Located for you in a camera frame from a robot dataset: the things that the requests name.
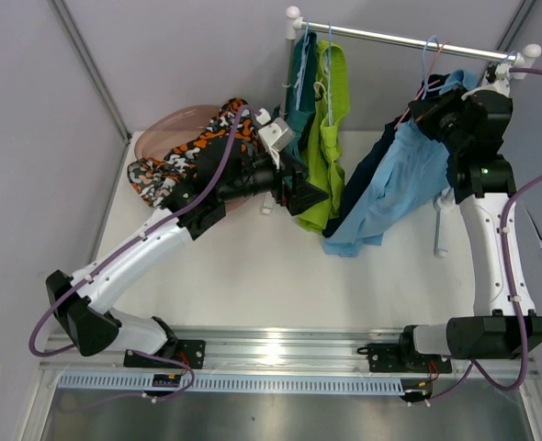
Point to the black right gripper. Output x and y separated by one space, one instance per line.
455 97

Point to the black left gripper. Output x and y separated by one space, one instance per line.
303 195

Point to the navy blue shorts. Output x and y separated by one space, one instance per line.
367 170

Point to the light blue shorts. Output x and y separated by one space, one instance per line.
390 184

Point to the pink wire hanger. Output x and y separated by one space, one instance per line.
427 70

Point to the blue wire hanger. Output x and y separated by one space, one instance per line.
512 58

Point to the orange camouflage shorts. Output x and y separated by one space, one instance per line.
182 148

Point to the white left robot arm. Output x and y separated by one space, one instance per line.
83 303

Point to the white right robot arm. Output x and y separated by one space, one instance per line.
504 323

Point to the lime green shorts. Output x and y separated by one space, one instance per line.
324 150

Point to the teal green shorts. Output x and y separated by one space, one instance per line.
300 121

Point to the blue hanger under teal shorts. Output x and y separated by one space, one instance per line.
301 57

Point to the silver clothes rack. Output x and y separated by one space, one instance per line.
404 169

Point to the pink translucent plastic basin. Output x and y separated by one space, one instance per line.
246 153

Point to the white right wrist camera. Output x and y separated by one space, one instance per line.
497 79

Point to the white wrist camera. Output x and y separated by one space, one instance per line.
275 134
497 79

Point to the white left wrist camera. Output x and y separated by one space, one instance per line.
275 134

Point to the aluminium mounting rail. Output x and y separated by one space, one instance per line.
270 360

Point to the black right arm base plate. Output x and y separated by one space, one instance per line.
409 358

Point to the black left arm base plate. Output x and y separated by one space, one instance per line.
188 352

